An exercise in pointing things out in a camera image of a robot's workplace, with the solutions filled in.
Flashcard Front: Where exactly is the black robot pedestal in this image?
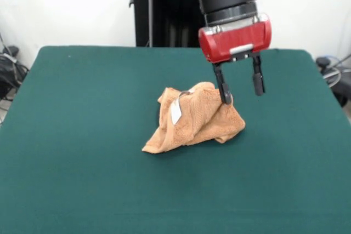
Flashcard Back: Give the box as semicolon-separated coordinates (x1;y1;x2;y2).
127;0;205;48

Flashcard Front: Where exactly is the peach terry towel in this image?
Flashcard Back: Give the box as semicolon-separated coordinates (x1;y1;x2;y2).
141;81;246;155

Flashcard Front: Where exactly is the dark green table cloth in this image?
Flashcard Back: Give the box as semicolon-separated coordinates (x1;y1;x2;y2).
0;45;351;234

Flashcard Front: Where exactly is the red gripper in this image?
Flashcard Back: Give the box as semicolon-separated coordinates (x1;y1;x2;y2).
198;13;273;105

